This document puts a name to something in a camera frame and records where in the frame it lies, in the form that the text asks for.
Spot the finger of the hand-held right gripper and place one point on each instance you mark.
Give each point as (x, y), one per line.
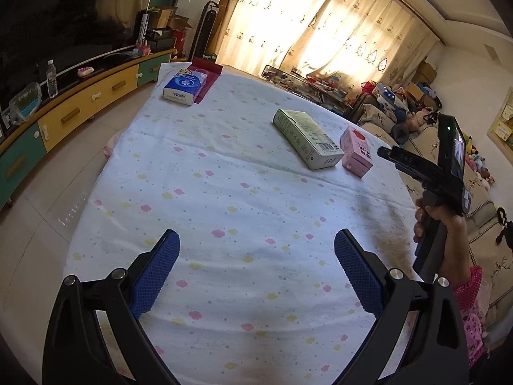
(408, 162)

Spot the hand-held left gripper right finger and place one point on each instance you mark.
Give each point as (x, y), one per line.
(360, 276)

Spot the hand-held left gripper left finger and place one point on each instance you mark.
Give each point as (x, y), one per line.
(156, 276)

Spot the person's right forearm pink sleeve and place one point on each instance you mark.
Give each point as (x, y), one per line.
(471, 308)

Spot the person's right hand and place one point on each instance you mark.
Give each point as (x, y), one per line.
(455, 240)

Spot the pile of plush toys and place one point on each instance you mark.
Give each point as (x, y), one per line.
(479, 164)

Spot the pink carton box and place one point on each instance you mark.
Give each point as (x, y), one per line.
(354, 148)

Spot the framed flower painting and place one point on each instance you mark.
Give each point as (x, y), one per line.
(505, 120)

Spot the blue white toy box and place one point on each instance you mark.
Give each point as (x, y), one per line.
(384, 97)

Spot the beige sofa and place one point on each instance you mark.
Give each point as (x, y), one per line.
(481, 212)

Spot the stack of cardboard boxes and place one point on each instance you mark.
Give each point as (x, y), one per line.
(425, 72)

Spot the red bag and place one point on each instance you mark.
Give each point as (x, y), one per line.
(367, 89)

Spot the black yellow plush toy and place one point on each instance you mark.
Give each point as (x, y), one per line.
(504, 224)

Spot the green white carton box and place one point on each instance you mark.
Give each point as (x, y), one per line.
(304, 136)

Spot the white dotted tablecloth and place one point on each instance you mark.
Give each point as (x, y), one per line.
(240, 208)

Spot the cluttered glass table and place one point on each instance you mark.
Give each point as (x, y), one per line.
(312, 84)

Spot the cream patterned curtain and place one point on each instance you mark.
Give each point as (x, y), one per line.
(320, 20)

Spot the green yellow TV cabinet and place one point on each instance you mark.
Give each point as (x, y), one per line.
(80, 108)

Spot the blue white tissue pack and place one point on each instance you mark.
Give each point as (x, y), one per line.
(184, 86)

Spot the red cloth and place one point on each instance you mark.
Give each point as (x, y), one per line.
(211, 70)

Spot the pink white small toy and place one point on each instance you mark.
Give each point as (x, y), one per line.
(85, 71)

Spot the clear plastic bag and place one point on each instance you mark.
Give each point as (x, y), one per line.
(26, 102)

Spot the clear water bottle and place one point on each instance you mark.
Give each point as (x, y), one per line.
(51, 80)

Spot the red box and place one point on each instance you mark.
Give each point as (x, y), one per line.
(180, 42)

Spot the black storage box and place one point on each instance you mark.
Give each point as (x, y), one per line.
(160, 39)

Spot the black tower fan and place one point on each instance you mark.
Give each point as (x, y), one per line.
(205, 28)

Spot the open cardboard box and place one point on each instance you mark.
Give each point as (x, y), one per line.
(164, 16)

